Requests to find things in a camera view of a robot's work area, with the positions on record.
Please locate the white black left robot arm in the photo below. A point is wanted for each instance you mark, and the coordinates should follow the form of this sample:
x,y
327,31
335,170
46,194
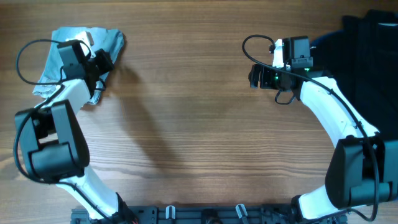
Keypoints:
x,y
49,146

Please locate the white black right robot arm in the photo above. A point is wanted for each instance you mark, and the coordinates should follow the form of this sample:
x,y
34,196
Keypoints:
x,y
362,171

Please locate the light blue denim shorts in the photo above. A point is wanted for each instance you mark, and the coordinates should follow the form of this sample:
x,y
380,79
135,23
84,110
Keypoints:
x,y
105,40

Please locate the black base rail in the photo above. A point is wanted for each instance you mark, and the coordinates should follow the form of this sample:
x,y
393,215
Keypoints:
x,y
264,214

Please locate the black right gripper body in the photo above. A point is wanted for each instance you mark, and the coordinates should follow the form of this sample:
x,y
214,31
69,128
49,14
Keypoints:
x,y
271,78

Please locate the blue cloth under pile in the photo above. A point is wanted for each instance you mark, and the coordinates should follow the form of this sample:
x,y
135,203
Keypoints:
x,y
330,37

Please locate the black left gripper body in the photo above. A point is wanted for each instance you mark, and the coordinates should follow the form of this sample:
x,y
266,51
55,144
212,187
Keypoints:
x,y
99,65

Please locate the dark navy shirt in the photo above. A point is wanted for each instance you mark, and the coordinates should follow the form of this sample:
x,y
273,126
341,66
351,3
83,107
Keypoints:
x,y
363,61

